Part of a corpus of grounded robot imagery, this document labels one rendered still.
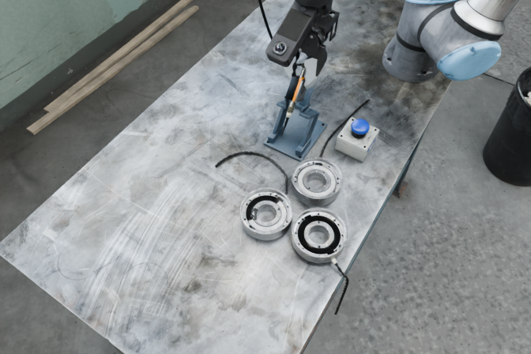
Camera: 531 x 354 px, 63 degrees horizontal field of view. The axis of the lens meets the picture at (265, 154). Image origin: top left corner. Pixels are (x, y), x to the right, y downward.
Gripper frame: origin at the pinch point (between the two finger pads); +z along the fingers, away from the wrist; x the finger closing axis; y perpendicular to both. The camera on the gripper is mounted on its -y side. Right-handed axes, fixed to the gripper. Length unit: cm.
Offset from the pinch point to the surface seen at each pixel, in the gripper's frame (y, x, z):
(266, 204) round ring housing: -20.5, -5.1, 14.2
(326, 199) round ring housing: -13.6, -15.0, 13.4
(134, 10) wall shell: 86, 147, 83
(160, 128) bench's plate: -14.5, 28.3, 17.0
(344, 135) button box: 2.5, -11.1, 11.9
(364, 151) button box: 1.1, -16.6, 12.4
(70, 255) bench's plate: -49, 22, 18
